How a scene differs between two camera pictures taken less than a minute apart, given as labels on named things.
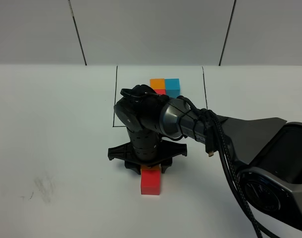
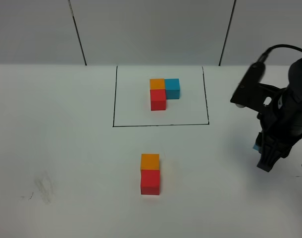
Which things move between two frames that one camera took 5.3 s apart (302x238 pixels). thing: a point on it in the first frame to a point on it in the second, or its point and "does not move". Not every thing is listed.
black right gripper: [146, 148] to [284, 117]
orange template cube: [157, 83] does not move
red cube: [150, 181] does not move
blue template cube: [172, 87] does not move
